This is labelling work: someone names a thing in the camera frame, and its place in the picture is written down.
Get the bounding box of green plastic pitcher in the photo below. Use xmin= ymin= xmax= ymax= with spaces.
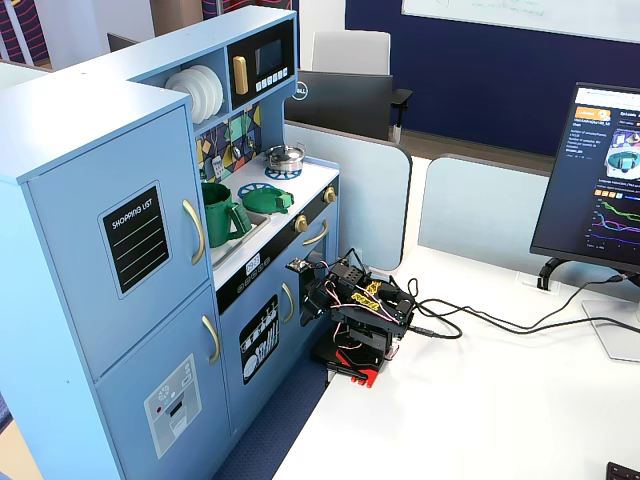
xmin=200 ymin=181 xmax=254 ymax=250

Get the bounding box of white toy plate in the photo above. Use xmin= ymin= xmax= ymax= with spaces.
xmin=164 ymin=70 xmax=197 ymax=101
xmin=191 ymin=64 xmax=225 ymax=126
xmin=175 ymin=66 xmax=211 ymax=114

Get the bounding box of grey rounded desk divider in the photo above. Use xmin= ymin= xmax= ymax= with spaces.
xmin=283 ymin=121 xmax=414 ymax=272
xmin=417 ymin=153 xmax=552 ymax=274

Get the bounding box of blue wooden toy kitchen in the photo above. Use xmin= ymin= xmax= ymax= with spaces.
xmin=0 ymin=5 xmax=341 ymax=480

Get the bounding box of steel pot with lid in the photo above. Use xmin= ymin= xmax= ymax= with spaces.
xmin=263 ymin=142 xmax=308 ymax=173

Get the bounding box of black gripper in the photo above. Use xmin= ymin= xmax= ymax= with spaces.
xmin=298 ymin=271 xmax=342 ymax=328

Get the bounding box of whiteboard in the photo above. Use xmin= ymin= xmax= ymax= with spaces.
xmin=401 ymin=0 xmax=640 ymax=45

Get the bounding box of computer monitor showing plots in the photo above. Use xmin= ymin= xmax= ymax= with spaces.
xmin=529 ymin=81 xmax=640 ymax=362

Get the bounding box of black keyboard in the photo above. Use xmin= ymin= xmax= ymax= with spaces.
xmin=604 ymin=461 xmax=640 ymax=480

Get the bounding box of white office chair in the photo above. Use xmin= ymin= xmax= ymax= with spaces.
xmin=310 ymin=30 xmax=414 ymax=145

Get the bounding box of black cable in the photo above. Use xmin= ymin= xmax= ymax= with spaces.
xmin=407 ymin=272 xmax=632 ymax=334
xmin=408 ymin=307 xmax=640 ymax=342

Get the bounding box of green plastic lid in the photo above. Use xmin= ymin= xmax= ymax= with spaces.
xmin=237 ymin=182 xmax=296 ymax=216

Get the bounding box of red black table clamp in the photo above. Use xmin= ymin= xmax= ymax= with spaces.
xmin=312 ymin=344 xmax=401 ymax=390

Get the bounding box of black Dell monitor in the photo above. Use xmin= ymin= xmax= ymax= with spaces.
xmin=284 ymin=69 xmax=395 ymax=143

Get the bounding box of white desk cable port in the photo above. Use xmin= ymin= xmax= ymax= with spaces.
xmin=517 ymin=256 xmax=565 ymax=297

